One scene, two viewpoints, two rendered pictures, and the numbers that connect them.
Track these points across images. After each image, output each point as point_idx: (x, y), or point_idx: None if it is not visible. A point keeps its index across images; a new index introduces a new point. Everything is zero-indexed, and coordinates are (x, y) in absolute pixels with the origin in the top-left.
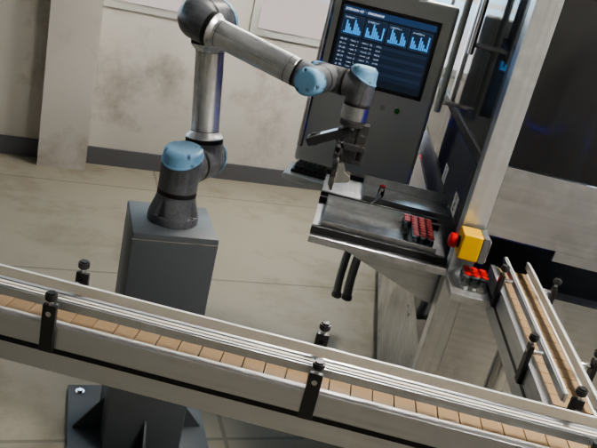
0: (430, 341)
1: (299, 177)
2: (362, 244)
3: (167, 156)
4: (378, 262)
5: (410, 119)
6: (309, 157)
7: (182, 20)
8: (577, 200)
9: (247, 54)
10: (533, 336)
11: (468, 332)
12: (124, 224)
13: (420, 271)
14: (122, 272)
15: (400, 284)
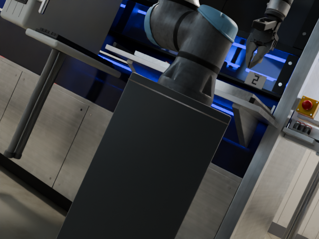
0: (261, 174)
1: (69, 47)
2: None
3: (229, 24)
4: (245, 124)
5: (111, 6)
6: (36, 26)
7: None
8: (317, 79)
9: None
10: None
11: (271, 163)
12: (124, 105)
13: (253, 127)
14: (148, 170)
15: (245, 137)
